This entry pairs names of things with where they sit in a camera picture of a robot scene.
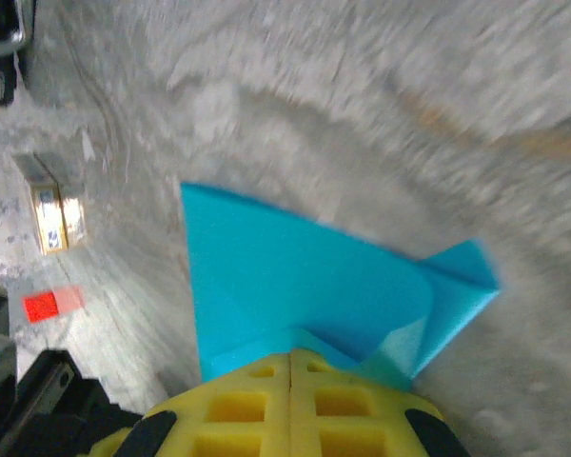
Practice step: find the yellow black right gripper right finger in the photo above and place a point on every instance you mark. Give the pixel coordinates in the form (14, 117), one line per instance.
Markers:
(361, 423)

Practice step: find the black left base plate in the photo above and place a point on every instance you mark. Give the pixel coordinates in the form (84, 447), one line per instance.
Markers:
(52, 419)

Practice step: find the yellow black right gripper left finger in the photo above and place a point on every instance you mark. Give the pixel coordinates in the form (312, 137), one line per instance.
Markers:
(228, 423)

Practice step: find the small printed card box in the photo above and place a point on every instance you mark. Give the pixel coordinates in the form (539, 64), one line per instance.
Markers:
(52, 224)

